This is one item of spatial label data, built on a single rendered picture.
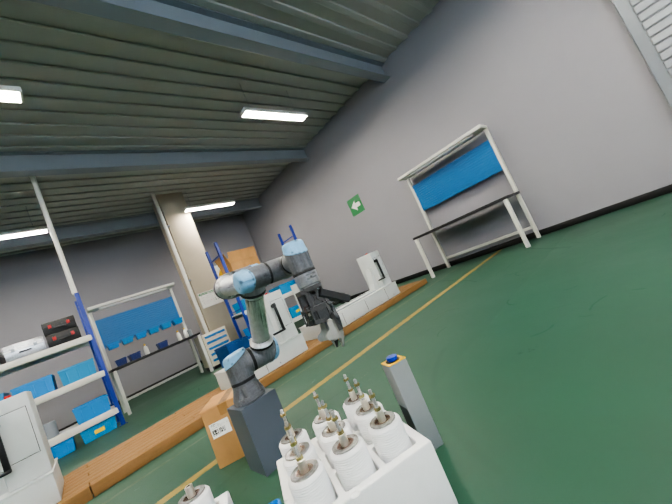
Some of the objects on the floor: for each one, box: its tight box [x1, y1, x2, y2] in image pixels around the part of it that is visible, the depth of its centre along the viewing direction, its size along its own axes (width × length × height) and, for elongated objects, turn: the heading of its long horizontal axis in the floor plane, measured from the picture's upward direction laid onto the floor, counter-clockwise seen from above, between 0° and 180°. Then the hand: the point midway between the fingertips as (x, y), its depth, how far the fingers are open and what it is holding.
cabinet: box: [194, 326, 231, 371], centre depth 615 cm, size 57×47×69 cm
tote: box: [214, 336, 250, 368], centre depth 532 cm, size 50×41×37 cm
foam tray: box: [276, 410, 458, 504], centre depth 91 cm, size 39×39×18 cm
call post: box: [382, 358, 443, 450], centre depth 108 cm, size 7×7×31 cm
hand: (340, 341), depth 98 cm, fingers open, 3 cm apart
